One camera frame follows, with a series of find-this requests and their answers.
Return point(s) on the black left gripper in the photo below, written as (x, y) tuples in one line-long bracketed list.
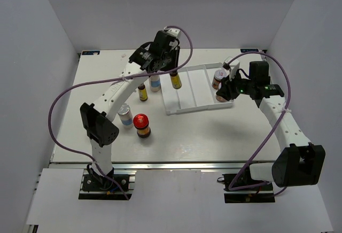
[(175, 52)]

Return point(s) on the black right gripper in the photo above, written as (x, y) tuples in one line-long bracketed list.
[(226, 90)]

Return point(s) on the white-lid chili sauce jar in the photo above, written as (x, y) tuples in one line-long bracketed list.
[(218, 76)]

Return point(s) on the small yellow-label bottle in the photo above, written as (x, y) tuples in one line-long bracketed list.
[(175, 80), (142, 92)]

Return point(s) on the blue-label pepper shaker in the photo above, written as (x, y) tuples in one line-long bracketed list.
[(125, 116), (154, 82)]

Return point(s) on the red-lid chili sauce jar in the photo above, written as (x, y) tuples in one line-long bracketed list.
[(141, 123)]

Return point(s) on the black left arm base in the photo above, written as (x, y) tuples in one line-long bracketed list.
[(97, 187)]

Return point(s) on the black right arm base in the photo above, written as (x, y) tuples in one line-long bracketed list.
[(259, 194)]

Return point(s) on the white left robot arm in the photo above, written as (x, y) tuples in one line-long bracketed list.
[(159, 55)]

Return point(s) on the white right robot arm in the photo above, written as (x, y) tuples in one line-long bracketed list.
[(300, 161)]

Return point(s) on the white divided organizer tray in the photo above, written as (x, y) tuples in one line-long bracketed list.
[(196, 93)]

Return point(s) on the black XDOF sticker right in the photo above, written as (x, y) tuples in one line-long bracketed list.
[(248, 50)]

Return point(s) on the black xdof sticker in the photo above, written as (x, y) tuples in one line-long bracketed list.
[(90, 53), (248, 50)]

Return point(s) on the black XDOF sticker left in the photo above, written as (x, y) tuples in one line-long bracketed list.
[(90, 53)]

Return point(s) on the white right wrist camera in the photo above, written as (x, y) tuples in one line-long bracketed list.
[(231, 65)]

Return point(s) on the aluminium table frame rail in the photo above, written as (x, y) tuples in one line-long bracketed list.
[(155, 165)]

